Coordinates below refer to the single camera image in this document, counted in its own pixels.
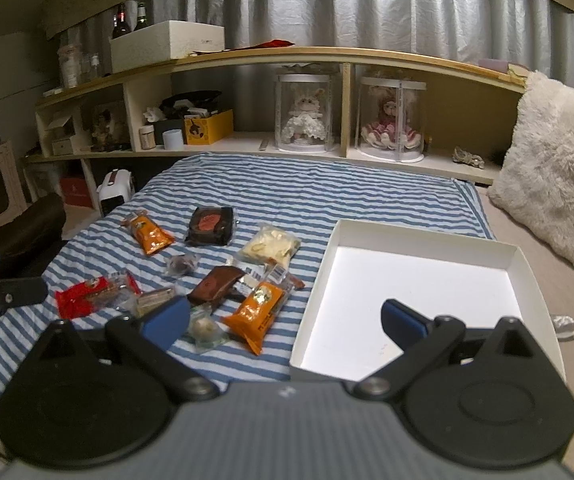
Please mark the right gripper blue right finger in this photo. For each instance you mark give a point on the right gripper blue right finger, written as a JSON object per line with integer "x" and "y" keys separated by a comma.
{"x": 403, "y": 325}

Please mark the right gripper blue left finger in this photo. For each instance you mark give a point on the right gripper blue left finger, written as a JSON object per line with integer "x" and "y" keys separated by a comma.
{"x": 164, "y": 325}

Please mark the clear square biscuit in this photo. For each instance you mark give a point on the clear square biscuit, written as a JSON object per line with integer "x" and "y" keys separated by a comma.
{"x": 139, "y": 305}

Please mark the clear round pastry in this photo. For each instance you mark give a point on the clear round pastry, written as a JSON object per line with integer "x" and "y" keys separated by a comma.
{"x": 204, "y": 331}

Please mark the red snack pack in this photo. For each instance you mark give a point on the red snack pack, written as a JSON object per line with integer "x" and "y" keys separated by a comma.
{"x": 117, "y": 291}

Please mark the large orange snack pack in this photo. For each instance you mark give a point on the large orange snack pack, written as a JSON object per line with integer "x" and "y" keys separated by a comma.
{"x": 256, "y": 314}

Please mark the small orange snack pack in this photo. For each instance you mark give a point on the small orange snack pack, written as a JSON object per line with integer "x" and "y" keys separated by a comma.
{"x": 147, "y": 233}

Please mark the white beige labelled snack pack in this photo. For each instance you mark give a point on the white beige labelled snack pack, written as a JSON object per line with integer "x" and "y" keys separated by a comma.
{"x": 253, "y": 273}

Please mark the dark chair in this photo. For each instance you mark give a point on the dark chair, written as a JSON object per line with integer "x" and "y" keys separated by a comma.
{"x": 31, "y": 241}

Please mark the clear wrapped dark candy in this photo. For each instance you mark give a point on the clear wrapped dark candy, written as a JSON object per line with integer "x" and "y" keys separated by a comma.
{"x": 181, "y": 265}

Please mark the brown wrapped snack bar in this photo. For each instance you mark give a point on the brown wrapped snack bar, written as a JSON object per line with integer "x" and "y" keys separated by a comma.
{"x": 215, "y": 286}

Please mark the white shallow cardboard tray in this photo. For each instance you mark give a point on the white shallow cardboard tray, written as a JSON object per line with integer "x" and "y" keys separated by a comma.
{"x": 366, "y": 263}

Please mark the black red pastry pack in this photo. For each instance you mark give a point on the black red pastry pack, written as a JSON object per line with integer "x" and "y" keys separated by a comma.
{"x": 210, "y": 226}

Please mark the red box under shelf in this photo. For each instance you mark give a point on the red box under shelf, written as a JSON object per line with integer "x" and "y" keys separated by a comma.
{"x": 75, "y": 192}

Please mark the blue white striped quilt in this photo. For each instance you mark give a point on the blue white striped quilt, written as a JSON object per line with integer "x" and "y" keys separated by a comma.
{"x": 282, "y": 208}

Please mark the clear bag pale chips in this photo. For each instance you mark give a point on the clear bag pale chips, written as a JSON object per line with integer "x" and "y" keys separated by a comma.
{"x": 270, "y": 242}

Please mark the crumpled white wrapper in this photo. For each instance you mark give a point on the crumpled white wrapper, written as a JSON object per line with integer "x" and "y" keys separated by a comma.
{"x": 563, "y": 326}

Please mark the small trinket on shelf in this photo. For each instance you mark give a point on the small trinket on shelf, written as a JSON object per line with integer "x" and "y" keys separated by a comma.
{"x": 463, "y": 157}

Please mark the small lidded jar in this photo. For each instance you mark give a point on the small lidded jar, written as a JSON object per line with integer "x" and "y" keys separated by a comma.
{"x": 147, "y": 137}

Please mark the white cylinder container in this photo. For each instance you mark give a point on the white cylinder container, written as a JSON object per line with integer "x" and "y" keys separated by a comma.
{"x": 173, "y": 139}

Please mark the yellow cardboard box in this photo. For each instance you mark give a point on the yellow cardboard box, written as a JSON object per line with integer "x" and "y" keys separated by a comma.
{"x": 208, "y": 130}

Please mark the white fluffy pillow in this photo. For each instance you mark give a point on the white fluffy pillow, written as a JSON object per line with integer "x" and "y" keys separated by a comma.
{"x": 536, "y": 183}

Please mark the pink dress doll case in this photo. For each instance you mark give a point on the pink dress doll case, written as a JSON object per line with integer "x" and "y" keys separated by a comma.
{"x": 390, "y": 119}

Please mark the wooden headboard shelf unit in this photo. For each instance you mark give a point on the wooden headboard shelf unit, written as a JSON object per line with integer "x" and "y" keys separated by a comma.
{"x": 465, "y": 105}

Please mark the black bag on shelf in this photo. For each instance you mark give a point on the black bag on shelf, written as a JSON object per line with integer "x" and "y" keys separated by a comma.
{"x": 203, "y": 103}

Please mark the glass jar on shelf top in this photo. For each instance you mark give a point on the glass jar on shelf top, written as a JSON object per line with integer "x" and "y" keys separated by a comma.
{"x": 70, "y": 62}

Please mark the white dress doll case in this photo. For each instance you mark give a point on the white dress doll case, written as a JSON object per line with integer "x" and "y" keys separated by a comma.
{"x": 303, "y": 103}

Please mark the dark glass bottle left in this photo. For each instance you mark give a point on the dark glass bottle left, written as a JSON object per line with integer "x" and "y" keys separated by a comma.
{"x": 120, "y": 26}

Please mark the dark glass bottle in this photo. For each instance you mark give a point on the dark glass bottle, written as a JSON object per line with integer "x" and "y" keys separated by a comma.
{"x": 120, "y": 26}
{"x": 142, "y": 17}

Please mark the large white box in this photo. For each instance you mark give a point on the large white box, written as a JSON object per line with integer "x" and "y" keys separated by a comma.
{"x": 165, "y": 41}

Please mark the dark glass bottle right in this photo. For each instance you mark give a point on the dark glass bottle right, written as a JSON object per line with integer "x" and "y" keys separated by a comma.
{"x": 142, "y": 17}

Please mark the red cloth on shelf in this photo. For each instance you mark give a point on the red cloth on shelf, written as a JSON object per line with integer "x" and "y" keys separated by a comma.
{"x": 272, "y": 44}

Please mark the grey curtain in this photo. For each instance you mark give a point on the grey curtain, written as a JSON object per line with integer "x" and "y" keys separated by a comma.
{"x": 538, "y": 34}

